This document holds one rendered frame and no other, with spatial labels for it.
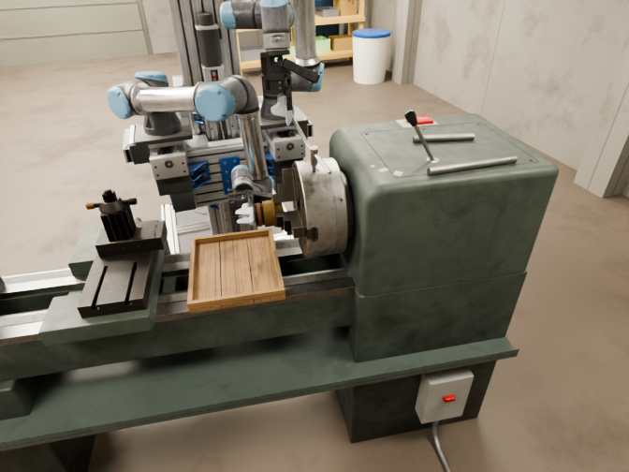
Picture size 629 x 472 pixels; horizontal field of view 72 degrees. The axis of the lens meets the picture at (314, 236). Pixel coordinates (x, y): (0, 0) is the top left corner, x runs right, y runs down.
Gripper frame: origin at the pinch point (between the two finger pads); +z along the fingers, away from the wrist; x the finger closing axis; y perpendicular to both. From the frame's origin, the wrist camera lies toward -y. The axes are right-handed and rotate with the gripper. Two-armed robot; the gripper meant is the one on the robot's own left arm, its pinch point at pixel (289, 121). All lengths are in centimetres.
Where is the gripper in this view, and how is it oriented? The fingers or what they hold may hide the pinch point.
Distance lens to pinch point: 135.7
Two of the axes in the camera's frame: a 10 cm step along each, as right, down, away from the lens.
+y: -9.8, 1.2, -1.5
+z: 0.5, 9.3, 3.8
